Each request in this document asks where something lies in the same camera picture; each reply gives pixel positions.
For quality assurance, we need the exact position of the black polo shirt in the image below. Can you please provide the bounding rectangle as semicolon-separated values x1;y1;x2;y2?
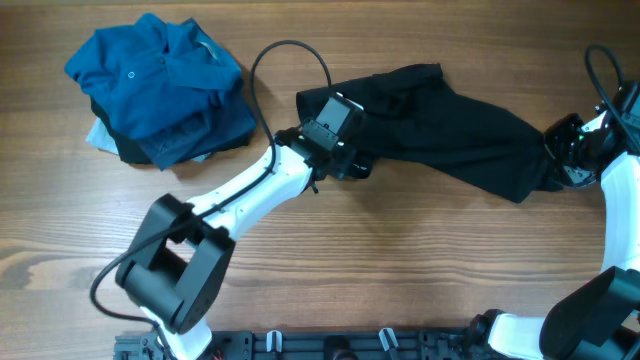
296;64;562;203

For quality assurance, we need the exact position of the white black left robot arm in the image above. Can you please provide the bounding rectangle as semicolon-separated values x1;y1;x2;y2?
116;93;365;359

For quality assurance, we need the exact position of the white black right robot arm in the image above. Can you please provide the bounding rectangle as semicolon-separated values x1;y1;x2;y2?
462;81;639;359

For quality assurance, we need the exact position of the folded dark navy garment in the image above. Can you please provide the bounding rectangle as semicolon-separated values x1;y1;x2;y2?
137;93;256;170

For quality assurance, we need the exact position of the blue polo shirt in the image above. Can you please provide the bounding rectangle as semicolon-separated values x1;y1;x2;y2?
64;13;242;139

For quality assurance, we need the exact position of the folded black garment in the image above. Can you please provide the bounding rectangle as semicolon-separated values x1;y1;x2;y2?
91;99;151;165

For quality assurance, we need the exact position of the folded light grey garment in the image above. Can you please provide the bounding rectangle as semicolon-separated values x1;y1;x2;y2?
86;118;119;155

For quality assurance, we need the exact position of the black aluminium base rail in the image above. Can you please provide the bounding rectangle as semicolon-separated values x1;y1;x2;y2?
112;327;501;360

